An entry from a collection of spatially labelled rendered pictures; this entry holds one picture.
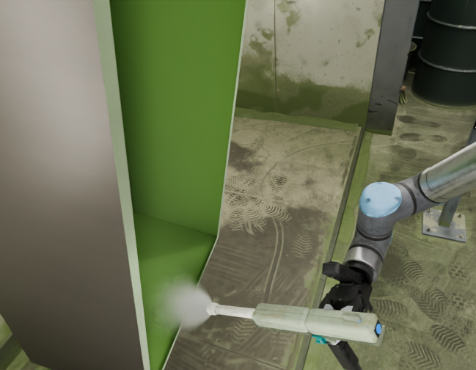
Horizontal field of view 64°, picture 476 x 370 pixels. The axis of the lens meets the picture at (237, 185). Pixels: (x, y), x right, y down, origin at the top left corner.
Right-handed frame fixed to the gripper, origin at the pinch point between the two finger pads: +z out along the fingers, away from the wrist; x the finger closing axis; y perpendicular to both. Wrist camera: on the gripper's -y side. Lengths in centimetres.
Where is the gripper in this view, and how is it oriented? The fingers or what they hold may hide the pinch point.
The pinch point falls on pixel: (328, 335)
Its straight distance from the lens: 90.0
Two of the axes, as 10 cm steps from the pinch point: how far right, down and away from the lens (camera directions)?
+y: 4.9, 7.9, 3.6
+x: -7.2, 1.4, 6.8
